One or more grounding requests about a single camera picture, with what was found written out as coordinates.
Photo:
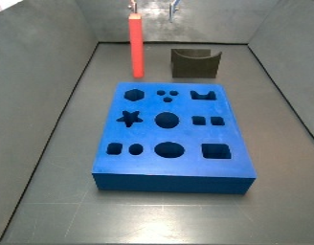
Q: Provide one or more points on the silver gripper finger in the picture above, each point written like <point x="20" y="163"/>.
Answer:
<point x="173" y="8"/>
<point x="132" y="6"/>

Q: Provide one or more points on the red rectangular block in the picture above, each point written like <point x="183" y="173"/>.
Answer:
<point x="135" y="34"/>

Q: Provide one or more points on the blue foam shape board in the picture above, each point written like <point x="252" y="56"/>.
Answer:
<point x="171" y="139"/>

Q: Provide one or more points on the black curved holder stand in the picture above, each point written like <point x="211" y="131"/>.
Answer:
<point x="194" y="63"/>

